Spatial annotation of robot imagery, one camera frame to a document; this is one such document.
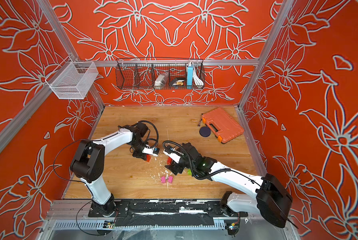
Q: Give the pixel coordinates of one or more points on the light blue box in basket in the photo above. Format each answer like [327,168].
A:
[190,71]

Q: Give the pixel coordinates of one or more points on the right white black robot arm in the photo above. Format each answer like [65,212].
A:
[269,197]

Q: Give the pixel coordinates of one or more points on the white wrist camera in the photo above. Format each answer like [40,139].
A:
[152,151]
[175,156]

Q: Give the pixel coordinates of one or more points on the screwdriver bit beside case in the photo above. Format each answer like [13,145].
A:
[200,121]

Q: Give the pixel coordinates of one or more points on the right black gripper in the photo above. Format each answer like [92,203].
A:
[174,166]

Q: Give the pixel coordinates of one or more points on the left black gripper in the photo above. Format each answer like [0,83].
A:
[139,155]

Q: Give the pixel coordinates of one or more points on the clear acrylic wall box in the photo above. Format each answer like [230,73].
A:
[73,80]

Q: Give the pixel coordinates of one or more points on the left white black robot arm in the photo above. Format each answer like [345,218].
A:
[89,159]

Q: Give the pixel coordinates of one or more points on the grey plastic bag in basket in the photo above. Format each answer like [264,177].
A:
[161,81]

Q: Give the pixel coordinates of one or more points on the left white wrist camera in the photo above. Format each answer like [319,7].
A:
[152,151]

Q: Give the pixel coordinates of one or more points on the black item in basket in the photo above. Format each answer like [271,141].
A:
[177,82]

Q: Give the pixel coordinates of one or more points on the black wire wall basket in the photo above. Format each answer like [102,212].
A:
[134,74]

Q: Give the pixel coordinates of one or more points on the dark round disc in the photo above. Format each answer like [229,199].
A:
[205,132]

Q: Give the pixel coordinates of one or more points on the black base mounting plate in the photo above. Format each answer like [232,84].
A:
[168,212]

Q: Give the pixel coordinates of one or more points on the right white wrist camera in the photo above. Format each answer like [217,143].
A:
[175,156]

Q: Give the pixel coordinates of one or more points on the white slotted cable duct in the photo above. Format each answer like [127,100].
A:
[83,225]

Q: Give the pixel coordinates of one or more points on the orange plastic tool case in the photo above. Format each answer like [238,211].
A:
[223,125]

